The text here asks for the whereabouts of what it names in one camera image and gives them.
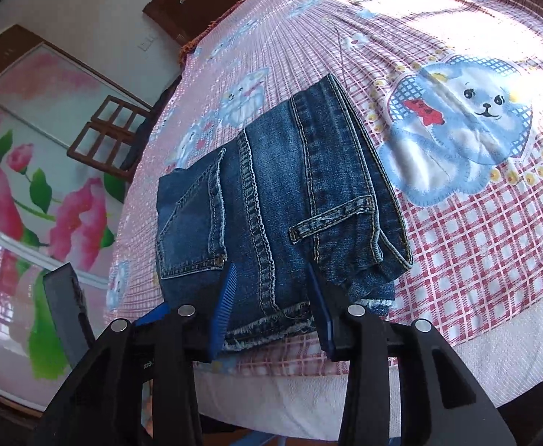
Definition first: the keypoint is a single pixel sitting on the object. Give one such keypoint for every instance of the wooden chair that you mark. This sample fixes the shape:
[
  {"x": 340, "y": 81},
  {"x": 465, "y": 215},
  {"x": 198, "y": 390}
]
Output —
[
  {"x": 99, "y": 114},
  {"x": 77, "y": 152}
]

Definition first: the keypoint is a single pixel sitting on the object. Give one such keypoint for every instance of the white mattress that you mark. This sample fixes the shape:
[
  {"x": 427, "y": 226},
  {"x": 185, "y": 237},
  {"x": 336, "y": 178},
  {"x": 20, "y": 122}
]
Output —
[{"x": 438, "y": 371}]

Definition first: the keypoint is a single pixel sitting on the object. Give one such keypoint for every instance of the orange fringed cloth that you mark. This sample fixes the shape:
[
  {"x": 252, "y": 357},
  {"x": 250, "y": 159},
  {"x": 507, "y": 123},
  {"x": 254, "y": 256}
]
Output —
[{"x": 191, "y": 49}]

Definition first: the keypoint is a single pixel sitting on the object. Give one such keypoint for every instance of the blue denim pants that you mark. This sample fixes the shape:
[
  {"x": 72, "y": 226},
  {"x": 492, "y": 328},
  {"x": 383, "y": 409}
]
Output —
[{"x": 290, "y": 204}]

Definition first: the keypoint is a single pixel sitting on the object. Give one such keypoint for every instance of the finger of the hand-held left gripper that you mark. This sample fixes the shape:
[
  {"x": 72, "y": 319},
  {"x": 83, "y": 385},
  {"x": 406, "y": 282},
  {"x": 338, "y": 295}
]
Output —
[
  {"x": 69, "y": 316},
  {"x": 153, "y": 313}
]

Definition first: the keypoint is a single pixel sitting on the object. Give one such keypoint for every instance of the pink checked bed sheet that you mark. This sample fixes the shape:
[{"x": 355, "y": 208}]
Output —
[{"x": 462, "y": 223}]

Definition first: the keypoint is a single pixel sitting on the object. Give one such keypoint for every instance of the dark wooden headboard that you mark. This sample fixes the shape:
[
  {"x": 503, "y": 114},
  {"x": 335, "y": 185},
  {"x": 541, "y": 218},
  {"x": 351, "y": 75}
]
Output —
[{"x": 197, "y": 0}]

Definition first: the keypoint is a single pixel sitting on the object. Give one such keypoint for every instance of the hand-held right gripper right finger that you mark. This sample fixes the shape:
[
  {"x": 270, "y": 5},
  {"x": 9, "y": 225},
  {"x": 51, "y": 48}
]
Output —
[{"x": 322, "y": 318}]

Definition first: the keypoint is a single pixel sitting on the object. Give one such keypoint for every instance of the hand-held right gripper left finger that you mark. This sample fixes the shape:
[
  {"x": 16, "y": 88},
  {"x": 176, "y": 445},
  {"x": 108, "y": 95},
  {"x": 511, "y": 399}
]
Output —
[{"x": 220, "y": 318}]

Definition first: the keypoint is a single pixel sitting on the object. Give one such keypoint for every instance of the floral sliding door wardrobe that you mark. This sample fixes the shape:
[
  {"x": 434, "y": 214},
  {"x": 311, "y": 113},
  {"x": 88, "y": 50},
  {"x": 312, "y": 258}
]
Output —
[{"x": 21, "y": 195}]

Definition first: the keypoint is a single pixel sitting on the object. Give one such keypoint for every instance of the white wall socket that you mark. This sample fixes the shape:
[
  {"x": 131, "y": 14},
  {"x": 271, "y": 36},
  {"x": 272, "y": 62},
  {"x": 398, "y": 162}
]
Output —
[{"x": 145, "y": 42}]

